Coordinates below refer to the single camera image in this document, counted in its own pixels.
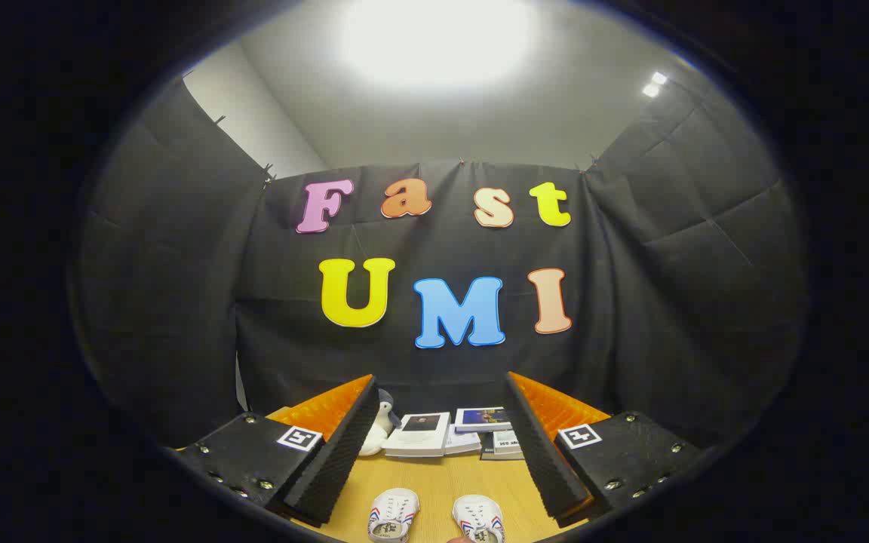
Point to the book with pale green cover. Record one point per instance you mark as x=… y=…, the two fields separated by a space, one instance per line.
x=508 y=443

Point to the penguin plush toy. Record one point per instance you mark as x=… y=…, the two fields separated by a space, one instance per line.
x=374 y=437

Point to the large ceiling light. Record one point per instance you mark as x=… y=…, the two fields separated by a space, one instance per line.
x=434 y=38

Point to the book with blue picture cover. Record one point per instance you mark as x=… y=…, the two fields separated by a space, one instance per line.
x=480 y=418

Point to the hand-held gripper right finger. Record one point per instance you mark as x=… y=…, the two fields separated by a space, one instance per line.
x=548 y=460

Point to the white canvas shoe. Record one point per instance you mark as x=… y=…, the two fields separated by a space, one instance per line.
x=393 y=515
x=480 y=519

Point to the plain white book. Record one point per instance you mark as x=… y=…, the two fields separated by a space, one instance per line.
x=465 y=441

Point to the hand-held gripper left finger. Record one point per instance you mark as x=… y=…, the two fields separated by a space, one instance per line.
x=336 y=460

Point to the white book with portrait cover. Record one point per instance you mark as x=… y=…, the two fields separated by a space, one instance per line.
x=419 y=441

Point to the black backdrop cloth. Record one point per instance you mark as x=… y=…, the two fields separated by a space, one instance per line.
x=178 y=302

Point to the dark grey book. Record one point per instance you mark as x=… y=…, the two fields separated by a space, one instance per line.
x=485 y=452

